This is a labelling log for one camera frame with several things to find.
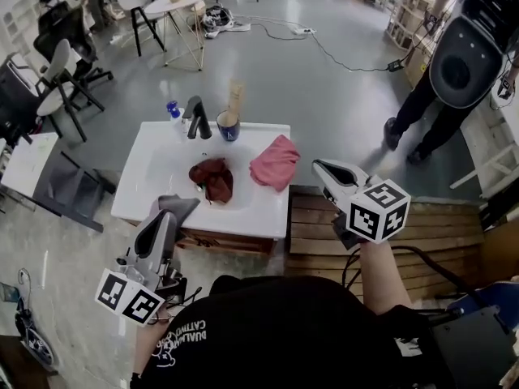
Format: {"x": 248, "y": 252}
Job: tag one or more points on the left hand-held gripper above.
{"x": 129, "y": 298}

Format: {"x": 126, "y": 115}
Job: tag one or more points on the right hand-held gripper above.
{"x": 379, "y": 213}

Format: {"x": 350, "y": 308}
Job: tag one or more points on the purple grey cloth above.
{"x": 178, "y": 205}

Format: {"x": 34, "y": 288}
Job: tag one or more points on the pink cloth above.
{"x": 273, "y": 164}

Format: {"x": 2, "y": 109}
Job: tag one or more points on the dark red cloth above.
{"x": 215, "y": 176}

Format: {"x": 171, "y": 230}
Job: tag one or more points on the person's left forearm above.
{"x": 144, "y": 351}

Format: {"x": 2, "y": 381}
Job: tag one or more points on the person's right forearm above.
{"x": 385, "y": 278}

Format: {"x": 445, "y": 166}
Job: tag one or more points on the wooden slatted platform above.
{"x": 316, "y": 225}

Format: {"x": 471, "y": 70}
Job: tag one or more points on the wooden vanity cabinet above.
{"x": 227, "y": 243}

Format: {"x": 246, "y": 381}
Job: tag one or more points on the white sink basin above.
{"x": 162, "y": 168}

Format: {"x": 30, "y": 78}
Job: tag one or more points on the white bottle with blue cap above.
{"x": 178, "y": 126}

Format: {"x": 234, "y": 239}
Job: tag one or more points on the black power adapter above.
{"x": 395, "y": 65}

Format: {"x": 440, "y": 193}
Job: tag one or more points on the blue cup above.
{"x": 228, "y": 130}

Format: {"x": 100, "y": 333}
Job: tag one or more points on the black faucet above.
{"x": 198, "y": 124}

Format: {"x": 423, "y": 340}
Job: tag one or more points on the grey backpack rig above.
{"x": 34, "y": 343}

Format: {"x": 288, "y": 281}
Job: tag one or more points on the white trestle table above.
{"x": 494, "y": 136}

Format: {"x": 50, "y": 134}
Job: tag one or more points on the white power strip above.
{"x": 304, "y": 31}

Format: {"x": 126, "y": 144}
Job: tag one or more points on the person's black printed shirt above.
{"x": 284, "y": 330}

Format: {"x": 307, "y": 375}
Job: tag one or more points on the wooden shelf unit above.
{"x": 409, "y": 14}

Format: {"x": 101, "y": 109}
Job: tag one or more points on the blue plastic chair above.
{"x": 503, "y": 292}

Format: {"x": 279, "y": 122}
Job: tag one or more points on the grey chair with black legs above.
{"x": 58, "y": 61}

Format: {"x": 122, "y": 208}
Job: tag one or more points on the black and white gear pile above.
{"x": 219, "y": 18}

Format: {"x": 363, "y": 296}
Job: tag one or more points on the black backpack unit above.
{"x": 474, "y": 351}

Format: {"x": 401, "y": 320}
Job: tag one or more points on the black office chair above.
{"x": 61, "y": 26}

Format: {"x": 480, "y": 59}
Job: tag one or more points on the beige chair with black legs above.
{"x": 129, "y": 2}

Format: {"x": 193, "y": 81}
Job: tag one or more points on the round white table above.
{"x": 174, "y": 2}

